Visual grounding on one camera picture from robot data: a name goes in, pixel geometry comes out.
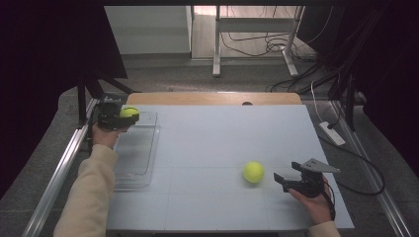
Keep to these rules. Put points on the person's left hand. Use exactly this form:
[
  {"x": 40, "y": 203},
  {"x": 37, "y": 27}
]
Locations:
[{"x": 103, "y": 136}]

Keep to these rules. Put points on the aluminium rail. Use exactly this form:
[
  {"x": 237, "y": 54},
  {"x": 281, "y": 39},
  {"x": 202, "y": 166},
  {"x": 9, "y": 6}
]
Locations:
[
  {"x": 372, "y": 171},
  {"x": 54, "y": 184}
]

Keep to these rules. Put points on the yellow tennis ball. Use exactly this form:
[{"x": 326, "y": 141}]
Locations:
[
  {"x": 129, "y": 112},
  {"x": 253, "y": 172}
]

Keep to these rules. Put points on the black curtain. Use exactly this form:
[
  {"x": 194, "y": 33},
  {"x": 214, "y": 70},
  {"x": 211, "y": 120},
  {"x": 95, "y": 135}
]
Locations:
[
  {"x": 395, "y": 65},
  {"x": 39, "y": 65}
]

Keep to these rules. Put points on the white power strip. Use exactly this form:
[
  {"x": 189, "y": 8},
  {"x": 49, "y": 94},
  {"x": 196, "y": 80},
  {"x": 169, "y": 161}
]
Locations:
[{"x": 332, "y": 134}]

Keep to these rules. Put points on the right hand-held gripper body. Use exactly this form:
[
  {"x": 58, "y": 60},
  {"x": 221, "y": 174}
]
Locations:
[{"x": 311, "y": 184}]

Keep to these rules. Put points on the person's right hand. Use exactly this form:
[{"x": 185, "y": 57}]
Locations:
[{"x": 314, "y": 207}]

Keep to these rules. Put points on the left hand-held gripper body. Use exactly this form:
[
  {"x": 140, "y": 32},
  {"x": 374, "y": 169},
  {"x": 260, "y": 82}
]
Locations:
[{"x": 108, "y": 115}]

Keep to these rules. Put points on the white desk frame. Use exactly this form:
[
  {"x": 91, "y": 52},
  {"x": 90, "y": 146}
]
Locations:
[{"x": 253, "y": 24}]

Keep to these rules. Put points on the white cabinet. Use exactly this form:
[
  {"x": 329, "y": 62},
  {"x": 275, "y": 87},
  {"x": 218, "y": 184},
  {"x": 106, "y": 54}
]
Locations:
[{"x": 148, "y": 29}]

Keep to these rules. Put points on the black metal stand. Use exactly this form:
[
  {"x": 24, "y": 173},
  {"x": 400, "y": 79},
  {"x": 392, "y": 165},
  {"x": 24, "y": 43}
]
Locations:
[
  {"x": 350, "y": 105},
  {"x": 81, "y": 105}
]

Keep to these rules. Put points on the wooden table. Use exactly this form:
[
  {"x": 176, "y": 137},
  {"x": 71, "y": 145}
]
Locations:
[{"x": 197, "y": 98}]

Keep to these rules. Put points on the clear plastic container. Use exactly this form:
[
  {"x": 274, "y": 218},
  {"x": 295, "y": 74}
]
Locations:
[{"x": 138, "y": 154}]

